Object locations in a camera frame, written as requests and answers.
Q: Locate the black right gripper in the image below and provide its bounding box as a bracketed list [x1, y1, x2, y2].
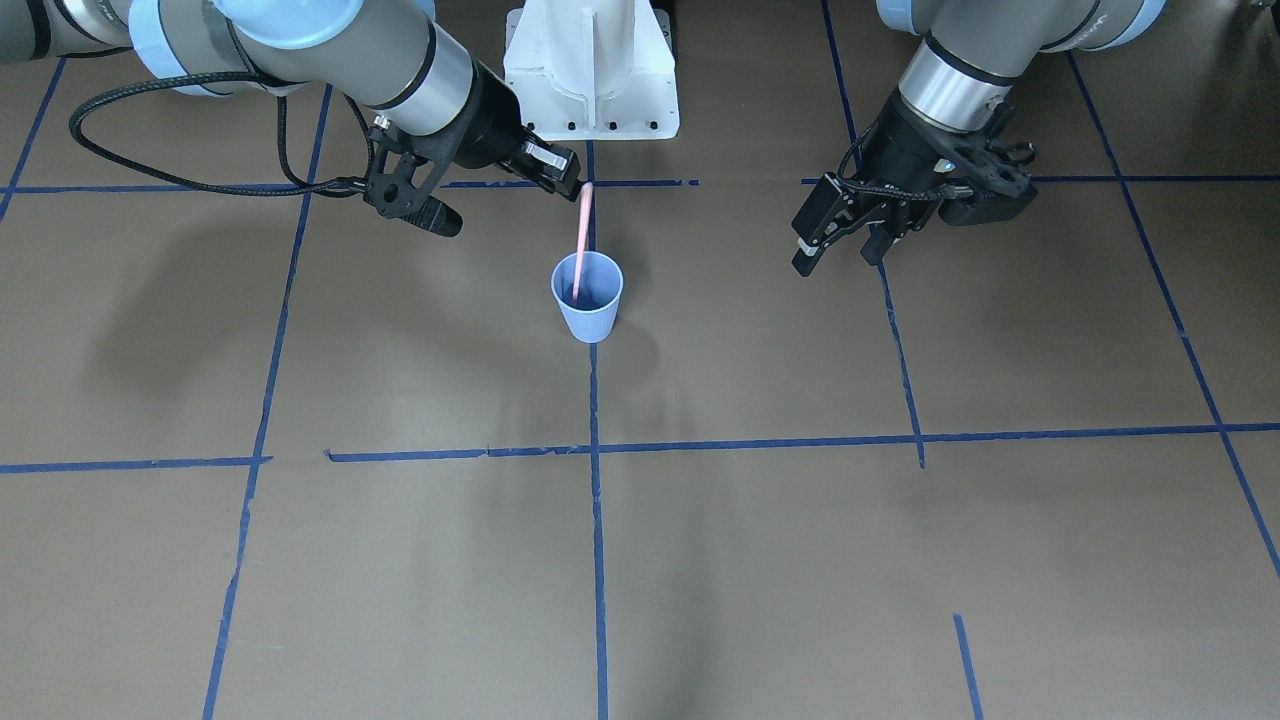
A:
[362, 61, 582, 238]

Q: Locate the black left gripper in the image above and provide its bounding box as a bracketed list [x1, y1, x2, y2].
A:
[791, 92, 1038, 277]

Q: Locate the pink chopstick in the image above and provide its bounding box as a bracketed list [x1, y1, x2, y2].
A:
[570, 182, 595, 305]

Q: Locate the blue ribbed plastic cup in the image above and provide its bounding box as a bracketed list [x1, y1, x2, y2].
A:
[550, 251, 625, 343]

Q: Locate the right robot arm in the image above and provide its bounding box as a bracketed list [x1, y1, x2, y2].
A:
[3, 1, 582, 237]

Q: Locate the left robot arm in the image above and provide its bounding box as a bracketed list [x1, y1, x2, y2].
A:
[792, 1, 1165, 277]

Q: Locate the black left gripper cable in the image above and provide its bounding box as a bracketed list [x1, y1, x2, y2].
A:
[836, 126, 977, 201]

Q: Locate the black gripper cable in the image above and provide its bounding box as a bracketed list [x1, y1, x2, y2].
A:
[836, 126, 977, 201]
[68, 70, 376, 199]

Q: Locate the white camera mast pedestal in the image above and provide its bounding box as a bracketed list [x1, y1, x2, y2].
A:
[503, 1, 681, 141]

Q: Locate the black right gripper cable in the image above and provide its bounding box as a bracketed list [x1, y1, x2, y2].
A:
[68, 70, 376, 199]

